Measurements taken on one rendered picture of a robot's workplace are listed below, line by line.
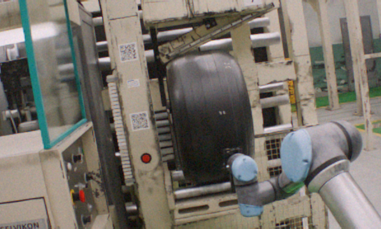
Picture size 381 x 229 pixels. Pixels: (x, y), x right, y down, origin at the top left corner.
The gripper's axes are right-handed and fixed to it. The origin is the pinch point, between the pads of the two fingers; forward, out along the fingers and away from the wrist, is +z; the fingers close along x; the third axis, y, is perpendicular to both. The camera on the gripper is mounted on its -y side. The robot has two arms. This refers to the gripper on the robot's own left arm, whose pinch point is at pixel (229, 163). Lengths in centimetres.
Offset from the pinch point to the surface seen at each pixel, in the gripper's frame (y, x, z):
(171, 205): -13.9, 25.0, 8.1
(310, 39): 175, -407, 929
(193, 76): 35.4, 8.3, 0.2
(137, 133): 16.9, 34.3, 15.8
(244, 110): 19.6, -8.3, -3.8
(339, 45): 147, -490, 931
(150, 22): 67, 21, 36
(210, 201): -15.2, 8.8, 9.7
